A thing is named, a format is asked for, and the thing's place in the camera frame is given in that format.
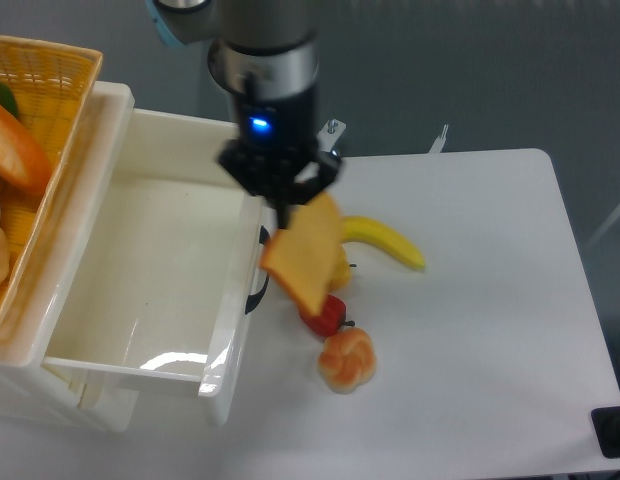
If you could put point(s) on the white drawer cabinet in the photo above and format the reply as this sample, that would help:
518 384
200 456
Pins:
29 388

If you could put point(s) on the yellow bell pepper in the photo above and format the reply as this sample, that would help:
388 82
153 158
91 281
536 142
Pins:
342 273

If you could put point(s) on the white metal bracket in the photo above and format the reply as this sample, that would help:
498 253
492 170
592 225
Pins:
440 141

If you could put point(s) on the open white drawer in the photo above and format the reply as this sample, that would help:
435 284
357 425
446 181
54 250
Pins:
157 303

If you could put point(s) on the yellow woven basket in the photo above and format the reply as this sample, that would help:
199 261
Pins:
51 83

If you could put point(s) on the red bell pepper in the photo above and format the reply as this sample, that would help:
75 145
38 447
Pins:
332 318

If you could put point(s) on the orange bread slice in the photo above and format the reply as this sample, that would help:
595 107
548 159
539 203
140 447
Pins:
302 257

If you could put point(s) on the orange baguette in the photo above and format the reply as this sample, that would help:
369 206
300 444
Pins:
23 162

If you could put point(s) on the black drawer handle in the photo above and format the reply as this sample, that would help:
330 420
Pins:
254 299

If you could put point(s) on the black device at edge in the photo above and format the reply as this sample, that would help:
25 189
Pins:
606 422

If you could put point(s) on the green vegetable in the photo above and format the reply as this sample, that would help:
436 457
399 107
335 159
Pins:
8 100

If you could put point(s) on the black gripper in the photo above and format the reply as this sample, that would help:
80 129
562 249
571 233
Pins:
282 178

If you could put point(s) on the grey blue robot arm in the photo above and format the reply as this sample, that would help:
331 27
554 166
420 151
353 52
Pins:
263 55

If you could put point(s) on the knotted bread roll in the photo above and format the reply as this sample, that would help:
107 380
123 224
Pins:
348 360

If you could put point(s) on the yellow banana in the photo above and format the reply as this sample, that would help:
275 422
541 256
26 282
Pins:
379 235

